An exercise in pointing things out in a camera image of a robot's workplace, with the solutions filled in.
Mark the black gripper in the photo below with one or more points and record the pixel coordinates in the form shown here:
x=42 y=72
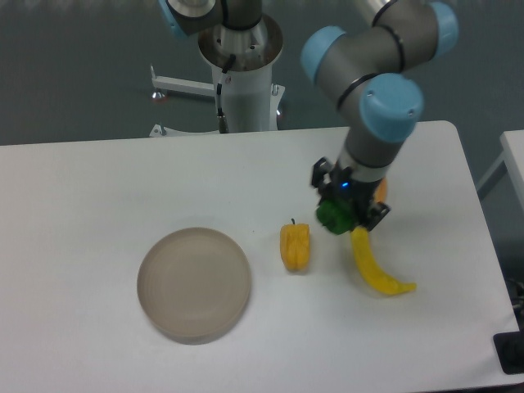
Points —
x=349 y=192

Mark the green bell pepper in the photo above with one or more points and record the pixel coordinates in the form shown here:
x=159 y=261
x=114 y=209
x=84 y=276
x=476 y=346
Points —
x=333 y=218

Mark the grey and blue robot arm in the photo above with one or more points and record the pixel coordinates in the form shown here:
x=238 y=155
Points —
x=362 y=75

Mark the yellow bell pepper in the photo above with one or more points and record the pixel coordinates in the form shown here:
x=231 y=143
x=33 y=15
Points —
x=295 y=246

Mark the beige round plate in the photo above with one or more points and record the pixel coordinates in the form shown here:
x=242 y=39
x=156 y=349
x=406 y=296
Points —
x=194 y=285

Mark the orange croissant bread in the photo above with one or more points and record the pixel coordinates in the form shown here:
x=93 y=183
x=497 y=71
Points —
x=380 y=194

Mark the yellow banana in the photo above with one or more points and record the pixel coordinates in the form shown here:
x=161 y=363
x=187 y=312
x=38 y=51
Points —
x=371 y=271

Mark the white side table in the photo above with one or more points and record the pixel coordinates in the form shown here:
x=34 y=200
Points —
x=509 y=161

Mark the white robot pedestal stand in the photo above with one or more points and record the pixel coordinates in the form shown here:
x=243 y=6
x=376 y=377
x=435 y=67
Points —
x=241 y=63

